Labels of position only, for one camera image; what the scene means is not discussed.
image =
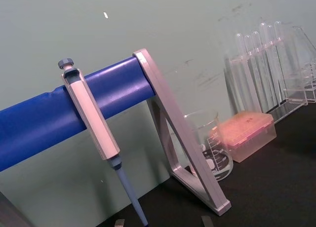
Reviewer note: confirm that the small clear acrylic stand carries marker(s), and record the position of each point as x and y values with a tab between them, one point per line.
311	84

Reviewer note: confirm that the black table cloth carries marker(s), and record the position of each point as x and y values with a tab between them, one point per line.
266	187

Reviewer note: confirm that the clear acrylic test tube rack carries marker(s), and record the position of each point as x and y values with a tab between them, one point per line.
293	64

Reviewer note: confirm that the silver triangular stand end frame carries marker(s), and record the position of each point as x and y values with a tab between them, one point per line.
172	118

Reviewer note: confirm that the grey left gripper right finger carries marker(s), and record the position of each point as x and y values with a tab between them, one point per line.
207	222

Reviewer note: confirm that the pale green wall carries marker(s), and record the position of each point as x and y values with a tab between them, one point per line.
98	22

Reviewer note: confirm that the blue stand bar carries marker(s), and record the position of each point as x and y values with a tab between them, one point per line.
37	128

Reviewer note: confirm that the blue and white pipette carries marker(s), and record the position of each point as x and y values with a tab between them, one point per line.
91	118

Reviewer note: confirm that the translucent orange pipette tip box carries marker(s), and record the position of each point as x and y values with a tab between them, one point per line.
249	130

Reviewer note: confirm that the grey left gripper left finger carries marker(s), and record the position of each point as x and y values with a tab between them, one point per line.
120	223

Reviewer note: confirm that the clear test tube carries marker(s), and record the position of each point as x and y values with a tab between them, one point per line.
270	34
248	44
263	32
278	29
256	40
240	47

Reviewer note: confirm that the clear glass beaker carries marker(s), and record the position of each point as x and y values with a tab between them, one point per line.
219	160

